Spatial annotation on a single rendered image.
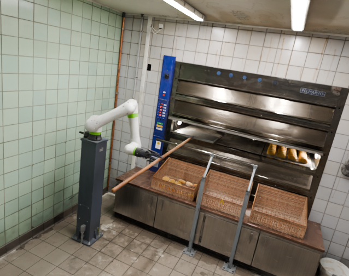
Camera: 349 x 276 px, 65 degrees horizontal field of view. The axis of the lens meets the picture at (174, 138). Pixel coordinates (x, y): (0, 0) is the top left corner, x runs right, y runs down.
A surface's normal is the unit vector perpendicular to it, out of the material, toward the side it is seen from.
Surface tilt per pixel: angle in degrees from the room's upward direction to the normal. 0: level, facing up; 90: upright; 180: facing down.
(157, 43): 90
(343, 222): 90
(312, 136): 70
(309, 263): 90
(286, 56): 90
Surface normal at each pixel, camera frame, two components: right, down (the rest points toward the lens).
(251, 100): -0.32, -0.15
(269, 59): -0.39, 0.19
